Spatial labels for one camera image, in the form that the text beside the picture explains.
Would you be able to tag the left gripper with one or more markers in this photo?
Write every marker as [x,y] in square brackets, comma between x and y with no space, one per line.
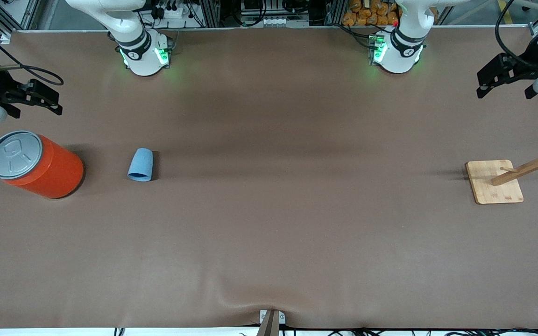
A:
[529,65]

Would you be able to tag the light blue plastic cup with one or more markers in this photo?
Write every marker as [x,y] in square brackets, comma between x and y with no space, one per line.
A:
[140,163]

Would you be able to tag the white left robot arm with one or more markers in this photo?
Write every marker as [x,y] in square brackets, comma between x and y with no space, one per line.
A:
[402,56]

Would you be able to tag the wooden cup rack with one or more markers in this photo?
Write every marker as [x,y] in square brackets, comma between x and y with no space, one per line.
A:
[493,186]

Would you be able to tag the orange can with grey lid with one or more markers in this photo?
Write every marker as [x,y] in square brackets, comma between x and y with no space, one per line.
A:
[54,172]

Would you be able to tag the orange lumpy objects pile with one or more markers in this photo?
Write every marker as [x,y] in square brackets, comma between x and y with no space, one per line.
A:
[367,14]

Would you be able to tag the white power strip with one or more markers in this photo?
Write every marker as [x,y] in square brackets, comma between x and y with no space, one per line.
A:
[173,11]

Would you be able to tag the white connector strip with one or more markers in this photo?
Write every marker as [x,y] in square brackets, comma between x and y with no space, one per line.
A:
[283,22]

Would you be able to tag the brown table cover mat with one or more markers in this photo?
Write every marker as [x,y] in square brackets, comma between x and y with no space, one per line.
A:
[269,224]

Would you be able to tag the grey metal clamp bracket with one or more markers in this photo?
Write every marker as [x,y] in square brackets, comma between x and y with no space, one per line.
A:
[271,322]

